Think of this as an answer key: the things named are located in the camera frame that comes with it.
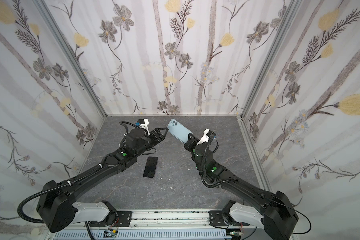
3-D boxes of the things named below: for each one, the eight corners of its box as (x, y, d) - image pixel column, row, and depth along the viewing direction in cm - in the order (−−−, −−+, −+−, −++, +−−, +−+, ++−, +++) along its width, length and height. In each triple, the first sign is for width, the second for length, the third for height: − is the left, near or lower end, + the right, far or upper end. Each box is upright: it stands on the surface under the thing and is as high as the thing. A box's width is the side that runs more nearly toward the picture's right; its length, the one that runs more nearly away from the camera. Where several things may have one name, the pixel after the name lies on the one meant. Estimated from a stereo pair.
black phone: (143, 176, 90) (142, 175, 89) (148, 157, 99) (147, 156, 97) (153, 177, 90) (153, 176, 88) (157, 158, 98) (157, 156, 97)
